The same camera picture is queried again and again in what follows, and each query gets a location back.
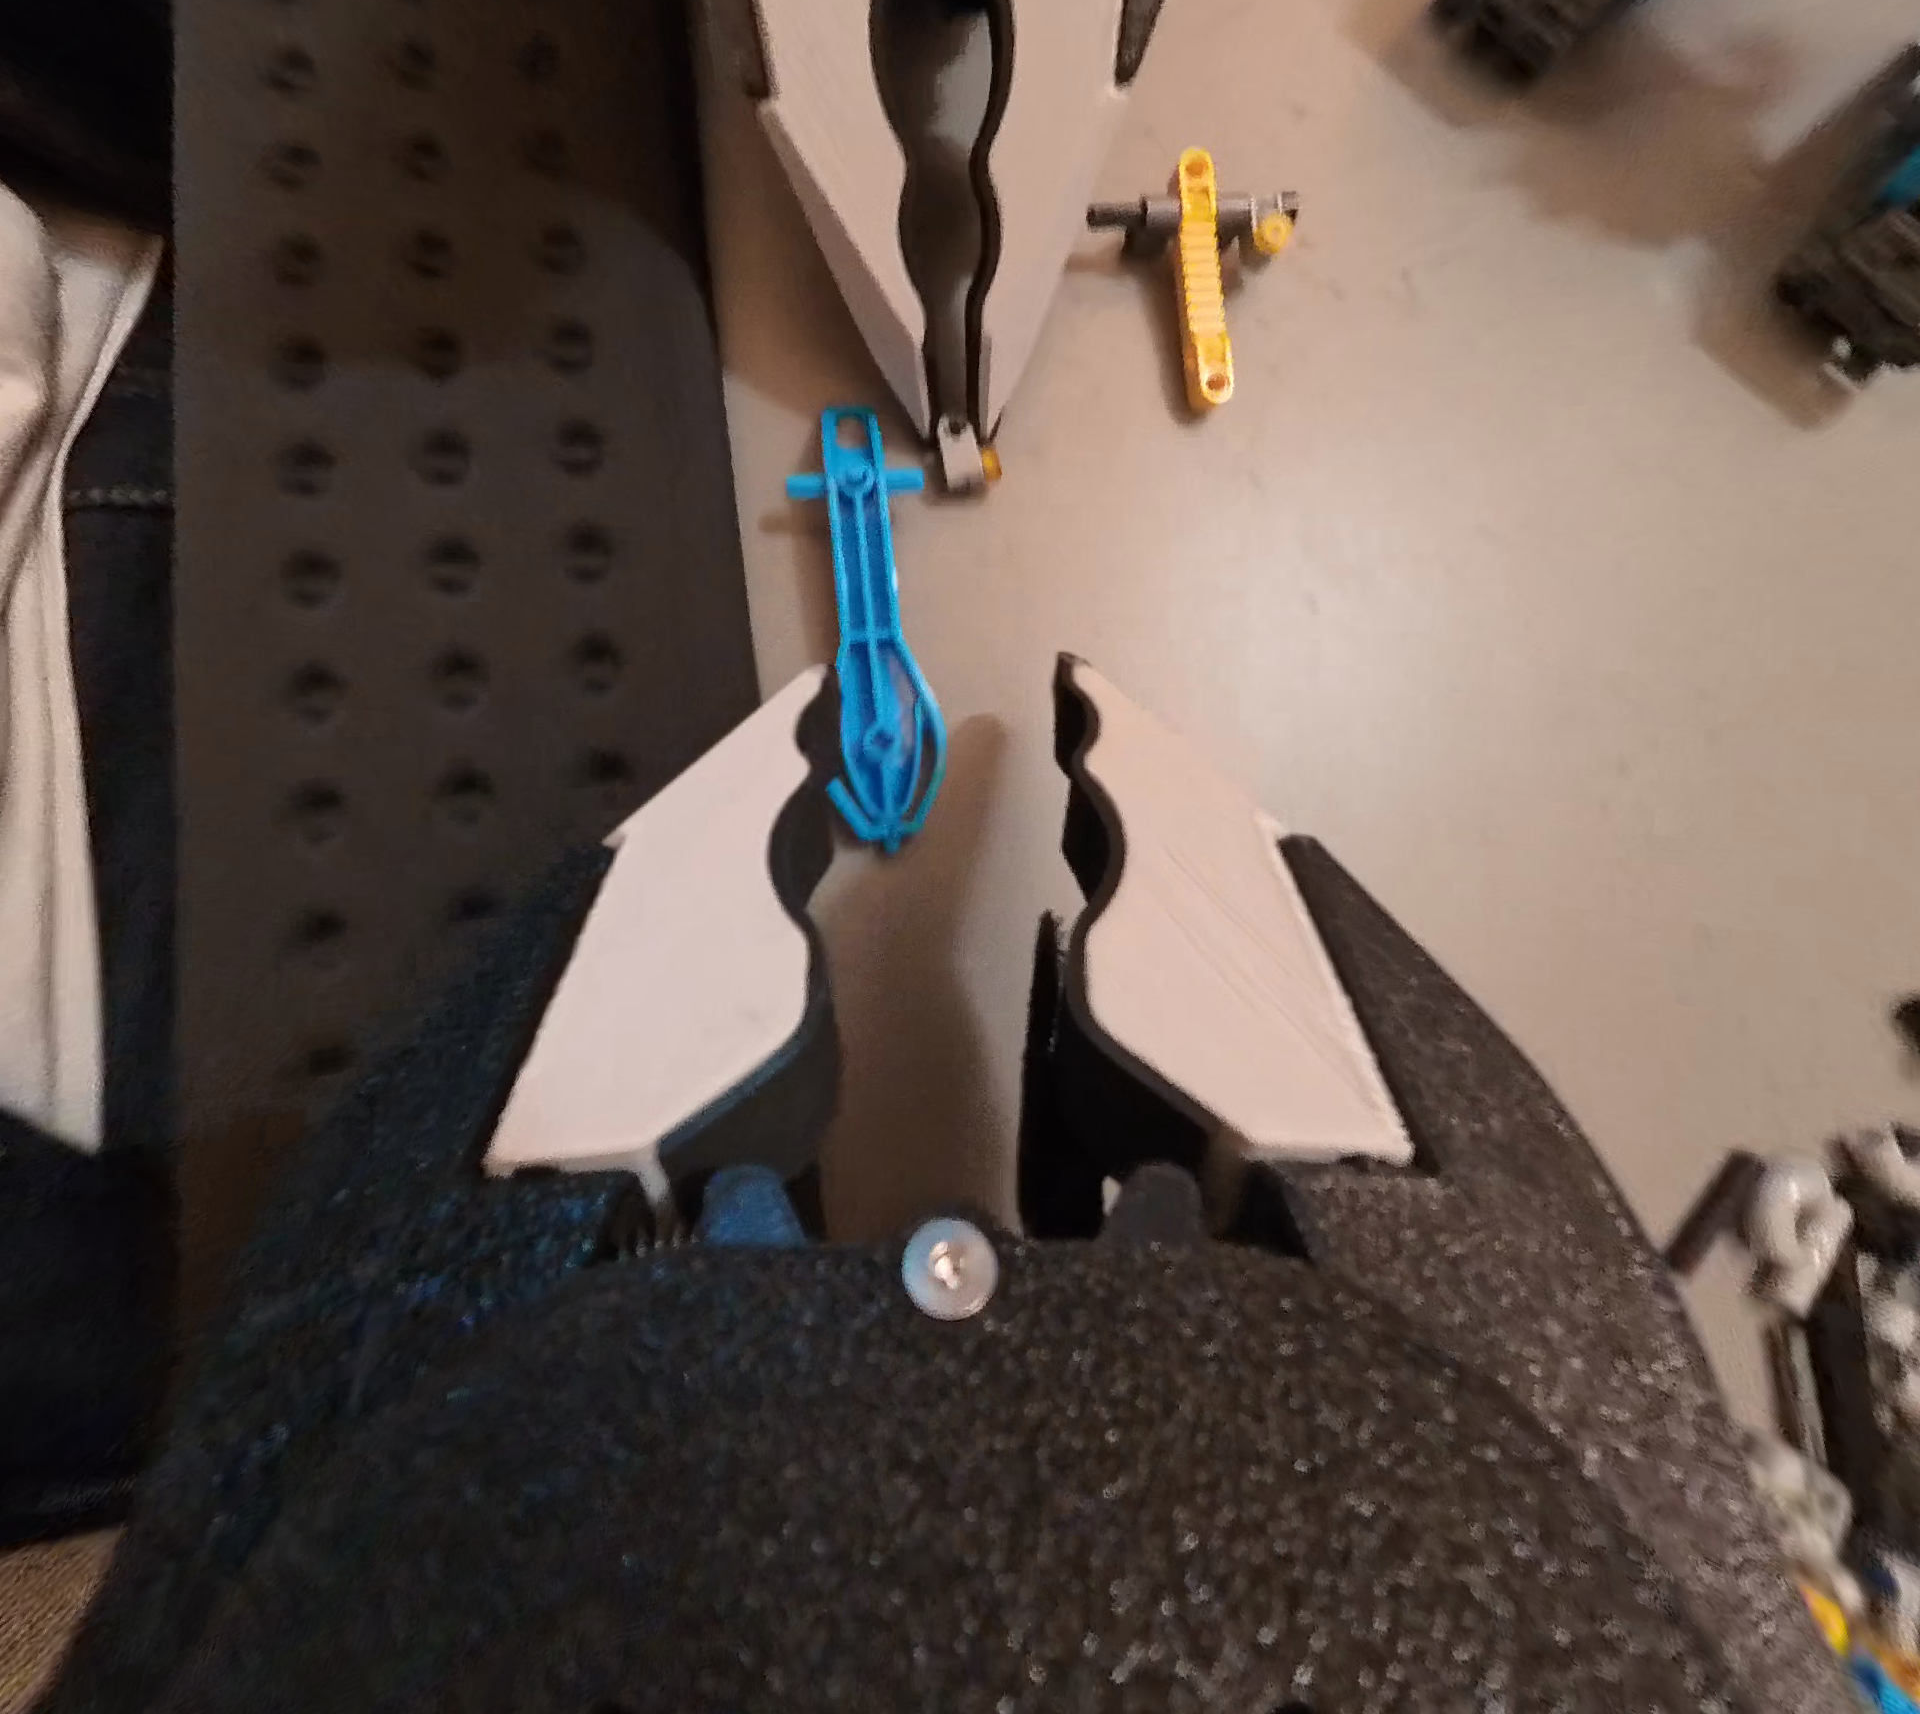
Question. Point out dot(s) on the pile of small brick pieces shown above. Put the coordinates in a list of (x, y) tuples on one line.
[(1830, 1354)]

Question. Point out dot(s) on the yellow toothed beam piece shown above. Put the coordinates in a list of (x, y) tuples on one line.
[(1201, 290)]

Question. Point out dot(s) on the light blue brick separator tool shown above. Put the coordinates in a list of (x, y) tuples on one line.
[(871, 694)]

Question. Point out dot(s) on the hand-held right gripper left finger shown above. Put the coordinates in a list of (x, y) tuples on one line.
[(661, 995)]

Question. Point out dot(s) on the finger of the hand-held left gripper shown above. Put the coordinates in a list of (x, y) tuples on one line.
[(1066, 4), (811, 4)]

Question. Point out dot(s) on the person's white shirt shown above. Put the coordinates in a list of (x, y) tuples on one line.
[(46, 694)]

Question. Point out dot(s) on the person's blue jeans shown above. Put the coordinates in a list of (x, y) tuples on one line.
[(114, 995)]

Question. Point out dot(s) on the small grey connector piece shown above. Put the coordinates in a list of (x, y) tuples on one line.
[(964, 461)]

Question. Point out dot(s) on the black dimpled mat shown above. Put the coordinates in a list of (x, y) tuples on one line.
[(420, 394)]

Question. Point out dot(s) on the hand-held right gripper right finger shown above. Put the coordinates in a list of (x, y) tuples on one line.
[(1230, 995)]

